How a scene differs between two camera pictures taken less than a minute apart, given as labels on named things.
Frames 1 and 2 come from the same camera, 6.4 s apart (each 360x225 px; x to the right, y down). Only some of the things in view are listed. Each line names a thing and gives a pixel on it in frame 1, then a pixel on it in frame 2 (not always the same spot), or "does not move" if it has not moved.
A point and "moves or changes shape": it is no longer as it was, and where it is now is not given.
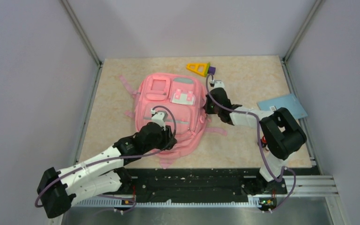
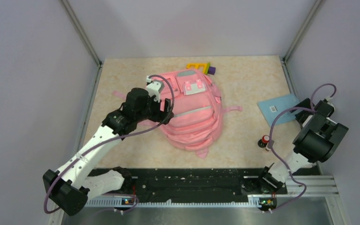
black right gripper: [207, 108] → [306, 103]
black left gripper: [168, 137] → [164, 116]
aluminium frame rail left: [89, 45] does not move
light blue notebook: [289, 102] does not move
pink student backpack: [181, 99] moves or changes shape
